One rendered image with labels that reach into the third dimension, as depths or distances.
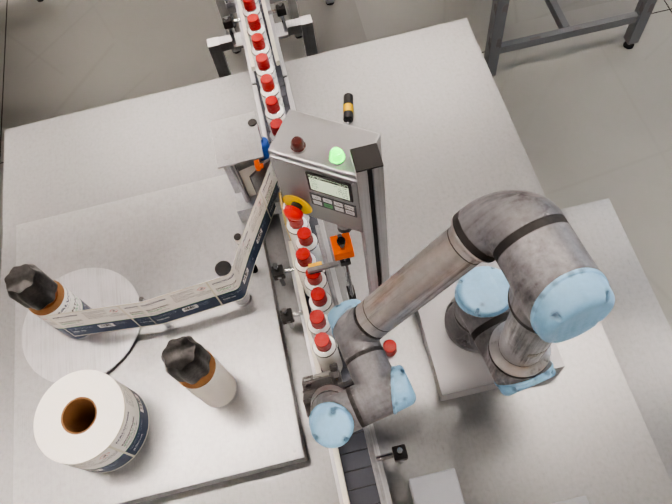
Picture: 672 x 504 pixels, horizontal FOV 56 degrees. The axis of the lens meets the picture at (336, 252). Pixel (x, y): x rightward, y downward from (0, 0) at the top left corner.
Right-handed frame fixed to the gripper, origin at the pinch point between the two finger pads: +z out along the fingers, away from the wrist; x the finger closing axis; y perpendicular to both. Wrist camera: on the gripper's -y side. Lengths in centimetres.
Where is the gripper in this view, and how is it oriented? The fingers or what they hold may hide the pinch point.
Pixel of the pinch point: (338, 374)
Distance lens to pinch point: 145.1
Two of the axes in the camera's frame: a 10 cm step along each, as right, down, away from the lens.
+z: -0.2, -0.5, 10.0
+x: 2.4, 9.7, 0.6
